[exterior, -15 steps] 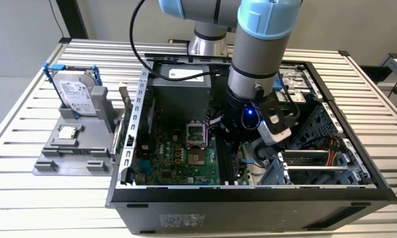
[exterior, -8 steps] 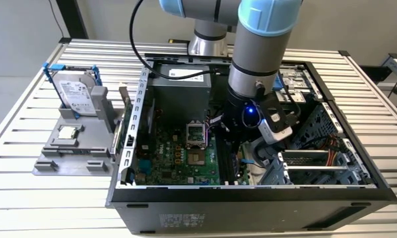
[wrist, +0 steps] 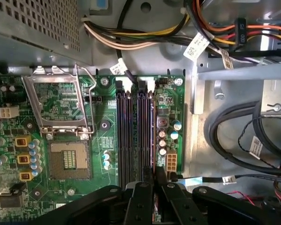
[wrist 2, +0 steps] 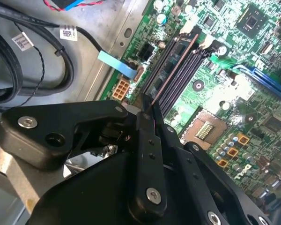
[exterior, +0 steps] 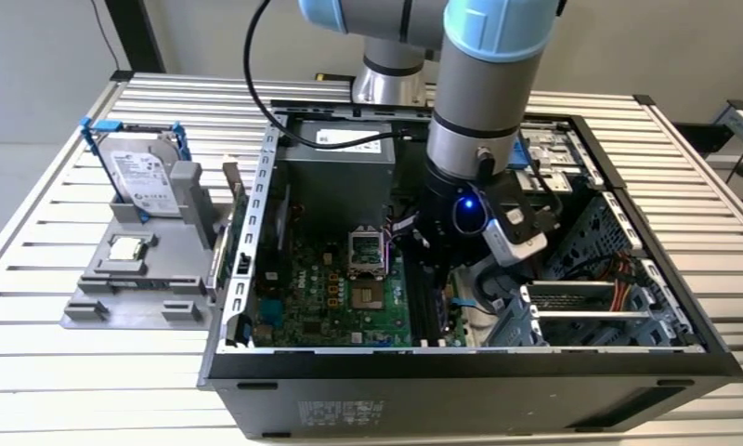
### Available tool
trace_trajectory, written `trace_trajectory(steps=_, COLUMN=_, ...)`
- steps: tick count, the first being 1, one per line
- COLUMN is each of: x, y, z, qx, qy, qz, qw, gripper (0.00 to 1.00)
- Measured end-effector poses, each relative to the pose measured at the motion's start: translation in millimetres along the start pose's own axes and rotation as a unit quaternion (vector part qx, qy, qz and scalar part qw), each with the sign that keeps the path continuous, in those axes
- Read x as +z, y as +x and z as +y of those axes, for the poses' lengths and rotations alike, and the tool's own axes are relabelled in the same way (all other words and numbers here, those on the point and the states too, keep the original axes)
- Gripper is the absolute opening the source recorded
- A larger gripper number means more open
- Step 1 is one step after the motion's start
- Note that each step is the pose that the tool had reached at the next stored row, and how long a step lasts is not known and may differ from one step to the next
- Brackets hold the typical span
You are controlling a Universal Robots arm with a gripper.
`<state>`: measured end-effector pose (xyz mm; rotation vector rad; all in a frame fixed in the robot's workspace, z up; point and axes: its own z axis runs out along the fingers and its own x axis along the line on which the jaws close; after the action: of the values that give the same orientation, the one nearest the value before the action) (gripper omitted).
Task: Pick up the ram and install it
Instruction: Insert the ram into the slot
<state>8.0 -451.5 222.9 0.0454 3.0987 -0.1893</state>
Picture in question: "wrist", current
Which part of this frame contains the thin black cable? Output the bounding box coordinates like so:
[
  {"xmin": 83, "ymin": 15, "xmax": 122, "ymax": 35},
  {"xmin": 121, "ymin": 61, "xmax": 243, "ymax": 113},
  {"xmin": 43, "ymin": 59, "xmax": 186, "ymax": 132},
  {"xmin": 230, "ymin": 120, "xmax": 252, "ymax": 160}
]
[{"xmin": 115, "ymin": 0, "xmax": 134, "ymax": 83}]

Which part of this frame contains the thick black cable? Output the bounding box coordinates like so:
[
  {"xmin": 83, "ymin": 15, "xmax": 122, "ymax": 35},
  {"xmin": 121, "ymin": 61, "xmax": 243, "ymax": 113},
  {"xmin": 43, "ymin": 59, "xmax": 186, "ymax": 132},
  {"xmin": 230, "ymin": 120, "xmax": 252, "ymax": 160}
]
[{"xmin": 209, "ymin": 100, "xmax": 281, "ymax": 175}]

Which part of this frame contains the yellow-framed black inductor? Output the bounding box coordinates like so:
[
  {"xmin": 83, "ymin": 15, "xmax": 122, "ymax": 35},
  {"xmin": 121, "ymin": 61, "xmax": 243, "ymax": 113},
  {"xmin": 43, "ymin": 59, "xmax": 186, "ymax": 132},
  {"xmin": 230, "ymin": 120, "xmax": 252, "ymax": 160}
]
[
  {"xmin": 19, "ymin": 171, "xmax": 35, "ymax": 182},
  {"xmin": 17, "ymin": 153, "xmax": 31, "ymax": 165},
  {"xmin": 15, "ymin": 136, "xmax": 31, "ymax": 148}
]

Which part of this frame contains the white eight-pin power connector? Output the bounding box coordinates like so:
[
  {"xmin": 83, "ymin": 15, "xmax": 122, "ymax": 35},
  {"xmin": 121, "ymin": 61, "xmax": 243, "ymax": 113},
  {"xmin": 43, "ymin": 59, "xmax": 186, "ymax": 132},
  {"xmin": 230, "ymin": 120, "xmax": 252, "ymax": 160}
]
[{"xmin": 165, "ymin": 152, "xmax": 178, "ymax": 173}]

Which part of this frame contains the silver socket cover frame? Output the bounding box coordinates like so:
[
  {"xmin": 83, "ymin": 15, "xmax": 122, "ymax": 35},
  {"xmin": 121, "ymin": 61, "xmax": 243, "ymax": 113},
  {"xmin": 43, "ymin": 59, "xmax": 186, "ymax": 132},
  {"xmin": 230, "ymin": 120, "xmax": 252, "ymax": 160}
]
[{"xmin": 21, "ymin": 66, "xmax": 90, "ymax": 141}]

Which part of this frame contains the black-clip RAM slot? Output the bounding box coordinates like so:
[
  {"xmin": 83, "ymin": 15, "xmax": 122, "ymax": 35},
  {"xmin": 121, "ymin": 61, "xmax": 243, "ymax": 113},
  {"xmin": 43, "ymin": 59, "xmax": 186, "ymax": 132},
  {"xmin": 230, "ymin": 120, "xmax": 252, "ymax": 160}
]
[
  {"xmin": 137, "ymin": 79, "xmax": 148, "ymax": 168},
  {"xmin": 115, "ymin": 79, "xmax": 125, "ymax": 188}
]

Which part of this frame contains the white printed cable label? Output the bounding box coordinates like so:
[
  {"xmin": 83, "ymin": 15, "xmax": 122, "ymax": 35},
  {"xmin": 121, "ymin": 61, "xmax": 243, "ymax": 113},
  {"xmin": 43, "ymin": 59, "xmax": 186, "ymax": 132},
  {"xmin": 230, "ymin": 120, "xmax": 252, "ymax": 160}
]
[
  {"xmin": 221, "ymin": 49, "xmax": 234, "ymax": 70},
  {"xmin": 182, "ymin": 32, "xmax": 209, "ymax": 61},
  {"xmin": 248, "ymin": 135, "xmax": 264, "ymax": 160},
  {"xmin": 109, "ymin": 59, "xmax": 127, "ymax": 75}
]

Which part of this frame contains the yellow black beige wire bundle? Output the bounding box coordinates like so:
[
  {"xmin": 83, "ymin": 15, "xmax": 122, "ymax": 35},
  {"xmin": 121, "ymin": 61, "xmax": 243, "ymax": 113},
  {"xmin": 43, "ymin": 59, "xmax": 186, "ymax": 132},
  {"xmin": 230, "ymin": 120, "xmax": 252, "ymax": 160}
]
[{"xmin": 81, "ymin": 13, "xmax": 192, "ymax": 51}]

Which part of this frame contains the orange red yellow wire bundle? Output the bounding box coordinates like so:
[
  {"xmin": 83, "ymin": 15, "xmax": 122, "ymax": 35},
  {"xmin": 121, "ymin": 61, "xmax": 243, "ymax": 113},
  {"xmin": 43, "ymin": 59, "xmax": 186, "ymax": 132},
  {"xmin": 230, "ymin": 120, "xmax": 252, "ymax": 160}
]
[{"xmin": 185, "ymin": 0, "xmax": 281, "ymax": 59}]

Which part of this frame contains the pale blue flat cable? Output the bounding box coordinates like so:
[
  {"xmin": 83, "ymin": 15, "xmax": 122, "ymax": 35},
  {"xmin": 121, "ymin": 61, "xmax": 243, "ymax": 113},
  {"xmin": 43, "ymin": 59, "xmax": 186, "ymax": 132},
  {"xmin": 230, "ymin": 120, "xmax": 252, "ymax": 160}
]
[{"xmin": 177, "ymin": 177, "xmax": 203, "ymax": 188}]

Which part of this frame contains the green PC motherboard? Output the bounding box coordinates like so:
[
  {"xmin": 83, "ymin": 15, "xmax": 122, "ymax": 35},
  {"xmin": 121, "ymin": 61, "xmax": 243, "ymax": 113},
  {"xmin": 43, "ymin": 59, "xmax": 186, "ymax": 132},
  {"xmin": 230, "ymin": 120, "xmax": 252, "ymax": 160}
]
[{"xmin": 0, "ymin": 74, "xmax": 185, "ymax": 225}]

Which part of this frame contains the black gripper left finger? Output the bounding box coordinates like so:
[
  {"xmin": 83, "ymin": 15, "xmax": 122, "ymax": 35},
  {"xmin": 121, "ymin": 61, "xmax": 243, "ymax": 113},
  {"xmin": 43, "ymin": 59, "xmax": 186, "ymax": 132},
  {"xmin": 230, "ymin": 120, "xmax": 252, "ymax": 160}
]
[{"xmin": 44, "ymin": 165, "xmax": 155, "ymax": 225}]

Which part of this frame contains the thin twisted black wire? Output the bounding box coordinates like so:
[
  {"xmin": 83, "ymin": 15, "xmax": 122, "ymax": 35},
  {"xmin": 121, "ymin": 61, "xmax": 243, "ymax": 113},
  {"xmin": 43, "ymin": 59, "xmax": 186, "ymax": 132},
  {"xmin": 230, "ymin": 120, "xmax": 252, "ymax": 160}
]
[{"xmin": 237, "ymin": 116, "xmax": 281, "ymax": 169}]

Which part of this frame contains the CPU socket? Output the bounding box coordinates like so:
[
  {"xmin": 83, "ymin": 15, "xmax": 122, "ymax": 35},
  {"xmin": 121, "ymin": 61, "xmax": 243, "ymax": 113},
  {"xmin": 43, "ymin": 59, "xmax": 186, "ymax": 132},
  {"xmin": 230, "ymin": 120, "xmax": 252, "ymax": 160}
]
[{"xmin": 48, "ymin": 140, "xmax": 92, "ymax": 180}]

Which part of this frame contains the thin red wire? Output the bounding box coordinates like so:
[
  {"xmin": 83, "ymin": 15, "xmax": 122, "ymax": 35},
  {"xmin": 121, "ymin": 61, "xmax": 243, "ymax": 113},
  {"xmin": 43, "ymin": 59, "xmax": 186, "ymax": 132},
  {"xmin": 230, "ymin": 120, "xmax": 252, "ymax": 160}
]
[{"xmin": 226, "ymin": 191, "xmax": 256, "ymax": 207}]

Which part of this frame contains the silver perforated power supply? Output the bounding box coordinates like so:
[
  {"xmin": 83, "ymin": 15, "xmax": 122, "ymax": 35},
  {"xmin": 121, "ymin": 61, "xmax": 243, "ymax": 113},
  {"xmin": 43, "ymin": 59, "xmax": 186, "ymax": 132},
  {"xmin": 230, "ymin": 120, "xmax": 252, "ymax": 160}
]
[{"xmin": 0, "ymin": 0, "xmax": 94, "ymax": 68}]

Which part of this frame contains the white-clip RAM slot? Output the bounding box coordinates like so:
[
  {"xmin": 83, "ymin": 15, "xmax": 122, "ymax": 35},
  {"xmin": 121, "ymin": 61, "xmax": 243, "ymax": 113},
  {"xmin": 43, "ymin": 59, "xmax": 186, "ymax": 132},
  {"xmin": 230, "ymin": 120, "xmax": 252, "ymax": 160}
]
[
  {"xmin": 124, "ymin": 79, "xmax": 134, "ymax": 186},
  {"xmin": 146, "ymin": 79, "xmax": 155, "ymax": 169}
]

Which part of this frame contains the white four-pin power connector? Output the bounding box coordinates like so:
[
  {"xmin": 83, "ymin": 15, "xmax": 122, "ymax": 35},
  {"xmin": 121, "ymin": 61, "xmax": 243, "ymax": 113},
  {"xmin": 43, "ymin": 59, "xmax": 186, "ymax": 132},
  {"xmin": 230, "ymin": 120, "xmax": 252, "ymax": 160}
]
[{"xmin": 0, "ymin": 105, "xmax": 20, "ymax": 120}]

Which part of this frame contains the grey metal PC case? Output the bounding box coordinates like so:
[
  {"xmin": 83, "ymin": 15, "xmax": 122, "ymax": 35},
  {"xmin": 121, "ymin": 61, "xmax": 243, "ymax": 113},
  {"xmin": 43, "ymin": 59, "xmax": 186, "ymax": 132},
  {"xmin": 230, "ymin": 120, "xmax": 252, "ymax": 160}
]
[{"xmin": 0, "ymin": 0, "xmax": 281, "ymax": 225}]

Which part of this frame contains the small white cable plug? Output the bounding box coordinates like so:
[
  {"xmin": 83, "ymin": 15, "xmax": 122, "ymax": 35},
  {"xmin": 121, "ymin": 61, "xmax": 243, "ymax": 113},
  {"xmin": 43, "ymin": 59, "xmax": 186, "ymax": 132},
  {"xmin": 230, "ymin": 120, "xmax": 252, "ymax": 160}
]
[{"xmin": 222, "ymin": 175, "xmax": 237, "ymax": 185}]

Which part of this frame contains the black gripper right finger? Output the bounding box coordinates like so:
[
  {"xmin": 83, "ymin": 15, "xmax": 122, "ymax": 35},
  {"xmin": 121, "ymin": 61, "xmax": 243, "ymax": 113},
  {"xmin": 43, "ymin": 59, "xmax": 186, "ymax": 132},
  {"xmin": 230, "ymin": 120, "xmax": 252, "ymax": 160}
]
[{"xmin": 155, "ymin": 165, "xmax": 281, "ymax": 225}]

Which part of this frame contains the black wire connector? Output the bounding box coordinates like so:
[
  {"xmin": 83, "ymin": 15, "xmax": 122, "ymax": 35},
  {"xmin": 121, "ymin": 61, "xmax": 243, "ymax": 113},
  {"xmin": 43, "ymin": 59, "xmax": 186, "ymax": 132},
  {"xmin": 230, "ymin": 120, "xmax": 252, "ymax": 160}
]
[{"xmin": 234, "ymin": 17, "xmax": 248, "ymax": 52}]

